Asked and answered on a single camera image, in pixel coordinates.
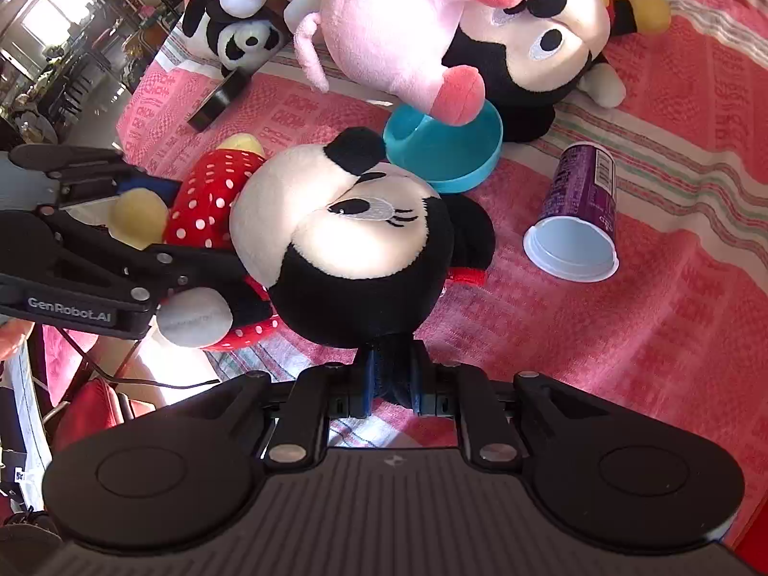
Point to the panda plush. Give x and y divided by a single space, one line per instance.
246 42

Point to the pink patterned blanket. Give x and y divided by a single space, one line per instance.
660 252

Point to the window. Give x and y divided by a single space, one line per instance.
51 3

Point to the mouse plush with polka-dot dress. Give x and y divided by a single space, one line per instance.
336 234

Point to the black box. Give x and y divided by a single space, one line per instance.
216 102

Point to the teal plastic bowl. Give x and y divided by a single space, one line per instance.
456 150

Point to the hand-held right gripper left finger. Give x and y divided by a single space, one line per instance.
366 384

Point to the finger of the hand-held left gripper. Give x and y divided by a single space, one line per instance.
180 264
147 183

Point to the mouse plush with red shorts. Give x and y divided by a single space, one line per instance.
528 42

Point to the person's left hand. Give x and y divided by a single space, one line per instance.
13 339

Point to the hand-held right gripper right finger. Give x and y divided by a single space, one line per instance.
423 387

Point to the purple paper cup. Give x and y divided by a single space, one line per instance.
582 186

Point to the bear plush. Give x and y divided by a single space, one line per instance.
384 24

